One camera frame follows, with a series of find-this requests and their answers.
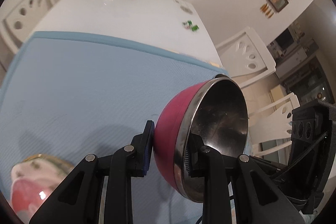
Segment red steel bowl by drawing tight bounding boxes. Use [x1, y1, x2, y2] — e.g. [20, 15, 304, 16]
[154, 78, 248, 203]

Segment blue steel bowl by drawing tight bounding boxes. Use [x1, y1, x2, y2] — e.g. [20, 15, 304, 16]
[213, 74, 230, 79]

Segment white chair near right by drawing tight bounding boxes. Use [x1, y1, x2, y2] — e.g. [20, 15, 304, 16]
[248, 93, 300, 157]

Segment white chair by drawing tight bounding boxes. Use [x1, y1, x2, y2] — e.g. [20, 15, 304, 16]
[248, 93, 300, 157]
[215, 27, 276, 89]
[0, 0, 55, 55]

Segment blue textured table mat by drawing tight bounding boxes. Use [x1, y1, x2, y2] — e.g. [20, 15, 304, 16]
[1, 31, 229, 223]

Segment white chair far right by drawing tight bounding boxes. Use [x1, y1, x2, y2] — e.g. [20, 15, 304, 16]
[215, 27, 276, 89]

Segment green wrapped candy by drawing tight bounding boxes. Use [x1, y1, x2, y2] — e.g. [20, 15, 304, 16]
[182, 20, 199, 32]

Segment orange hanging tassels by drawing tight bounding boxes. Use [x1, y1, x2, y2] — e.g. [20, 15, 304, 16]
[260, 3, 274, 19]

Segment round table coaster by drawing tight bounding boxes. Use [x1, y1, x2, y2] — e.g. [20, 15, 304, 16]
[180, 6, 193, 15]

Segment lower small framed picture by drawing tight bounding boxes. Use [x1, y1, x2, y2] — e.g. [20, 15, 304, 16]
[267, 0, 289, 12]

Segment white chair far left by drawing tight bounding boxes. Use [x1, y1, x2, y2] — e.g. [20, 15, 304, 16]
[0, 0, 55, 55]

